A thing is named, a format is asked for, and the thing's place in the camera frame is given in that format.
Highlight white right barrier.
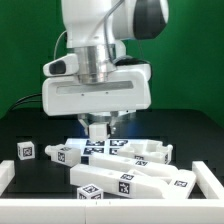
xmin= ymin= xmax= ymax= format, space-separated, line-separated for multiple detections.
xmin=192 ymin=161 xmax=224 ymax=200

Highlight white front barrier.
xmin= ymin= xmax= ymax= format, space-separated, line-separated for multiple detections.
xmin=0 ymin=199 xmax=224 ymax=224

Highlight grey arm hose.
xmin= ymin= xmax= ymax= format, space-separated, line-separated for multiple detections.
xmin=102 ymin=0 xmax=125 ymax=64

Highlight white left barrier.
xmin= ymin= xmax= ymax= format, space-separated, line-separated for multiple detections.
xmin=0 ymin=160 xmax=15 ymax=196

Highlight white marker sheet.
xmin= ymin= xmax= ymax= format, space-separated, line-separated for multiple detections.
xmin=65 ymin=138 xmax=128 ymax=156

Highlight white chair side frame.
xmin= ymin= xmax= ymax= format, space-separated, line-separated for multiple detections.
xmin=70 ymin=153 xmax=196 ymax=199

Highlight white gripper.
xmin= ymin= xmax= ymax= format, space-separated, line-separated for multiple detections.
xmin=42 ymin=64 xmax=151 ymax=135

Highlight black base cables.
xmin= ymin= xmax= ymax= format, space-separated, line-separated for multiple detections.
xmin=7 ymin=93 xmax=44 ymax=113

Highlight grey camera cable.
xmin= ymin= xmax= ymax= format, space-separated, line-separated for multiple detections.
xmin=53 ymin=31 xmax=68 ymax=61

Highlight white cube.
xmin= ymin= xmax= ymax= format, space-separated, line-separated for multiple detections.
xmin=77 ymin=184 xmax=104 ymax=199
xmin=89 ymin=123 xmax=109 ymax=141
xmin=17 ymin=141 xmax=35 ymax=160

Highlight white chair seat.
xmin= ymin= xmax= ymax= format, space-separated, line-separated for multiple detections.
xmin=111 ymin=139 xmax=173 ymax=164

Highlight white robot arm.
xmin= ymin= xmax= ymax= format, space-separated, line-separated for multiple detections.
xmin=42 ymin=0 xmax=169 ymax=141

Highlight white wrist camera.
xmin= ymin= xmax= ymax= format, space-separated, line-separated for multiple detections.
xmin=43 ymin=53 xmax=79 ymax=77

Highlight white cube front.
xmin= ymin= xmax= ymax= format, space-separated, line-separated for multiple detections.
xmin=77 ymin=184 xmax=104 ymax=199

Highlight white barrier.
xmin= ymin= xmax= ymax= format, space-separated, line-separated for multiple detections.
xmin=192 ymin=161 xmax=224 ymax=200
xmin=0 ymin=199 xmax=224 ymax=224
xmin=0 ymin=160 xmax=15 ymax=196

